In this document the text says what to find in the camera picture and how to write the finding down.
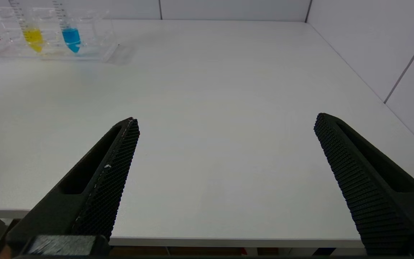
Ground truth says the clear acrylic tube rack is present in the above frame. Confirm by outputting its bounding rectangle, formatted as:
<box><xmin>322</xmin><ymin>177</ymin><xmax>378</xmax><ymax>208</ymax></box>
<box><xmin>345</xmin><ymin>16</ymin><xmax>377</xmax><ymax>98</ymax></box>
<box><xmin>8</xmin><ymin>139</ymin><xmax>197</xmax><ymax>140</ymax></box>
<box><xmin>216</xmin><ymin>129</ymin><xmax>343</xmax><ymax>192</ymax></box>
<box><xmin>0</xmin><ymin>6</ymin><xmax>120</xmax><ymax>62</ymax></box>

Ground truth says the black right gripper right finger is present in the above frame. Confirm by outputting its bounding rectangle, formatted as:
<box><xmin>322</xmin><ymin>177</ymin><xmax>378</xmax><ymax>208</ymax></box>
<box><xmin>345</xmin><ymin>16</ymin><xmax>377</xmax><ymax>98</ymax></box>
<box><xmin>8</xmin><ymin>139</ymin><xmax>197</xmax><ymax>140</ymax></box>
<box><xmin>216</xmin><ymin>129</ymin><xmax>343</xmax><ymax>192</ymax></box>
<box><xmin>314</xmin><ymin>113</ymin><xmax>414</xmax><ymax>256</ymax></box>

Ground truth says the test tube with blue pigment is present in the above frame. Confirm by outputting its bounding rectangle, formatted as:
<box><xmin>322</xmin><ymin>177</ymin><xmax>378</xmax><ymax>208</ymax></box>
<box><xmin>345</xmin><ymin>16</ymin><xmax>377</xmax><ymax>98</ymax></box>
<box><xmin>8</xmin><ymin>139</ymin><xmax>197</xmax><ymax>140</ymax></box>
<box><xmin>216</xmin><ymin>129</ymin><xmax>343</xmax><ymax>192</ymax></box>
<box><xmin>52</xmin><ymin>0</ymin><xmax>82</xmax><ymax>54</ymax></box>

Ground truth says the test tube with yellow pigment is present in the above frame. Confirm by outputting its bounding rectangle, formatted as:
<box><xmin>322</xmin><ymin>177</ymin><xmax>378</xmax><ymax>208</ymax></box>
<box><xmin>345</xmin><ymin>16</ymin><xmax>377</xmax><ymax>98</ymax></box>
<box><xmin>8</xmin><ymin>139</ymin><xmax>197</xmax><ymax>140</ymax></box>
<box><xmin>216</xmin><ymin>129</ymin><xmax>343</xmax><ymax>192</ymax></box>
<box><xmin>9</xmin><ymin>0</ymin><xmax>45</xmax><ymax>53</ymax></box>

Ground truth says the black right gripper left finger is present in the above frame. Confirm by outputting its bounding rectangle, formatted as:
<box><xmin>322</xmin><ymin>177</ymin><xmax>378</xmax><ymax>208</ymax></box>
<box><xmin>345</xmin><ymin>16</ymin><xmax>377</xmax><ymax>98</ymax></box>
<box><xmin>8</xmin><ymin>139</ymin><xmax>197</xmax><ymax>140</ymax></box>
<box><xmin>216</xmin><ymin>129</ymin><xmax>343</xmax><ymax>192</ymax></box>
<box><xmin>6</xmin><ymin>117</ymin><xmax>140</xmax><ymax>256</ymax></box>

